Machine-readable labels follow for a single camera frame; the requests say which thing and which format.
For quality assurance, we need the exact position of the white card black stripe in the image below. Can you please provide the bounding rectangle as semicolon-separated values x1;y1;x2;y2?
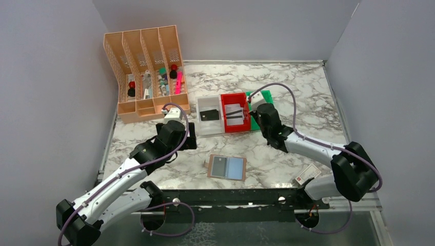
225;107;250;126

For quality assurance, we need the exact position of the grey card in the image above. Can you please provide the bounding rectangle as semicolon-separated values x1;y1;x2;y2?
210;156;227;178

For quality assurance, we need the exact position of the brown leather card holder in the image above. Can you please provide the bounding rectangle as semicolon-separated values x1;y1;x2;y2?
204;154;247;181

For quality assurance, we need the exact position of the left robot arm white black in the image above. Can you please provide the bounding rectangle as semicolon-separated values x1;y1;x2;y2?
56;120;197;245

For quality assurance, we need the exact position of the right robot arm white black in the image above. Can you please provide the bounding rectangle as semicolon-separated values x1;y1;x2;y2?
249;103;381;209

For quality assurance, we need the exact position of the white card in red bin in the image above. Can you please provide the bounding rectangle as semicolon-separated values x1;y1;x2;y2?
225;104;243;115

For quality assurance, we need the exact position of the black card in white bin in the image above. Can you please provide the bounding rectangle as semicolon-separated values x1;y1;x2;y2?
200;109;220;121

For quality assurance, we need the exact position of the green plastic bin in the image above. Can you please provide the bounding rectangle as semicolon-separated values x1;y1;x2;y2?
245;90;273;131

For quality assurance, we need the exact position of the red plastic bin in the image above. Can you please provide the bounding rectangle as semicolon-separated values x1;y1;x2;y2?
220;93;251;133

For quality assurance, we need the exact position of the white plastic bin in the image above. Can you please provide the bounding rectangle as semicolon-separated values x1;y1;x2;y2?
196;95;225;136

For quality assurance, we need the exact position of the red black stamp left slot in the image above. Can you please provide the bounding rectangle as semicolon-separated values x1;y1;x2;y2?
127;81;135;97

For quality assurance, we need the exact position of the red black stamp slot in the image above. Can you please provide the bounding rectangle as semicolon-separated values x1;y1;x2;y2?
169;64;178;79
127;81;135;97

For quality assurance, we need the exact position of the red black stamp right slot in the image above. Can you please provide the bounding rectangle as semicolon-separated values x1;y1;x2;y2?
169;64;178;79

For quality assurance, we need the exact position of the pink highlighter marker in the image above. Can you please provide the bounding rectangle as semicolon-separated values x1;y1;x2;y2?
174;71;184;94

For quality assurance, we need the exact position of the white label with red mark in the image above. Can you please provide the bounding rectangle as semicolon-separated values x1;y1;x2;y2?
294;164;322;185

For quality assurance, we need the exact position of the peach plastic desk organizer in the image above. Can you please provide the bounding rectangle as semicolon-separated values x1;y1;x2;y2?
103;25;191;124

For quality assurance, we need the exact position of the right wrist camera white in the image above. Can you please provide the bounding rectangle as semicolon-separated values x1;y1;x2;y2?
248;92;266;110

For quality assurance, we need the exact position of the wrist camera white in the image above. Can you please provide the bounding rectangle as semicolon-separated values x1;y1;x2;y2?
248;92;266;110
162;107;182;124

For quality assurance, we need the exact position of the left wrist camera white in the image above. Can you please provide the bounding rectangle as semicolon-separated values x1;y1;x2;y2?
162;107;182;124

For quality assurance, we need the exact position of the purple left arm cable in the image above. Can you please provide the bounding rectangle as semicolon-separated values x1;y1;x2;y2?
57;102;190;246

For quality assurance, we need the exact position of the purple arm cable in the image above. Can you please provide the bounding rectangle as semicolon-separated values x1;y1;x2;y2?
57;102;190;246
247;82;383;194

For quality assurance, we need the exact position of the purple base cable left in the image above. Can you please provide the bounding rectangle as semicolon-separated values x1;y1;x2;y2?
140;200;197;238

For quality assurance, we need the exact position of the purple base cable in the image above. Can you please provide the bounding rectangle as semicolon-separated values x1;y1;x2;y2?
140;200;197;238
294;200;354;235

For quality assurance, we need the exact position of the black mounting rail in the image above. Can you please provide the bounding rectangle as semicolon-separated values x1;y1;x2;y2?
140;188;329;226

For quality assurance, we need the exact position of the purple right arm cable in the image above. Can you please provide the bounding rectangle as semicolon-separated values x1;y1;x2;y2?
247;82;383;194

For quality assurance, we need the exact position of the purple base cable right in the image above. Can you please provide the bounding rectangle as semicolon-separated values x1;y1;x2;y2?
294;200;354;235

